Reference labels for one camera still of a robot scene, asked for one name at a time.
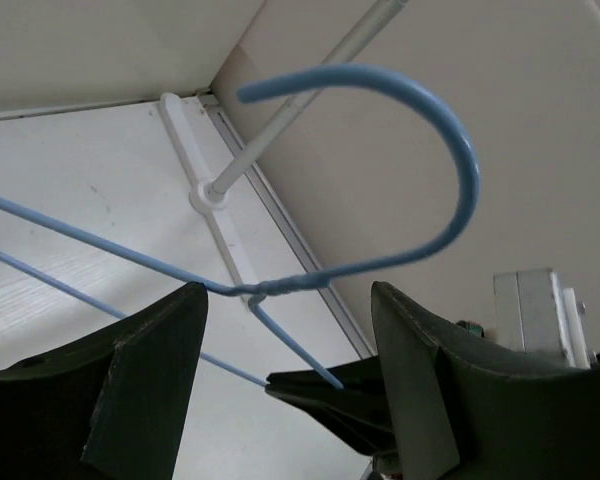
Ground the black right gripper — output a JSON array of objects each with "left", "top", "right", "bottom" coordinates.
[{"left": 265, "top": 356, "right": 396, "bottom": 456}]

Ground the silver metal box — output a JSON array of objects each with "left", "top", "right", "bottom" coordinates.
[{"left": 493, "top": 268, "right": 593, "bottom": 369}]

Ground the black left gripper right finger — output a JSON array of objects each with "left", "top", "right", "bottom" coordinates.
[{"left": 371, "top": 282, "right": 600, "bottom": 479}]

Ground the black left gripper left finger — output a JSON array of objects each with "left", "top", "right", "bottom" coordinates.
[{"left": 0, "top": 283, "right": 208, "bottom": 479}]

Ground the white and silver clothes rack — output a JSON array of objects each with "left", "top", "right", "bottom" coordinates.
[{"left": 158, "top": 1, "right": 406, "bottom": 285}]

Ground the light blue wire hanger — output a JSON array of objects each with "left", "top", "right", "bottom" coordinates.
[{"left": 0, "top": 64, "right": 479, "bottom": 368}]

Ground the aluminium rail at right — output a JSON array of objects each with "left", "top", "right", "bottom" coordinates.
[{"left": 200, "top": 94, "right": 376, "bottom": 358}]

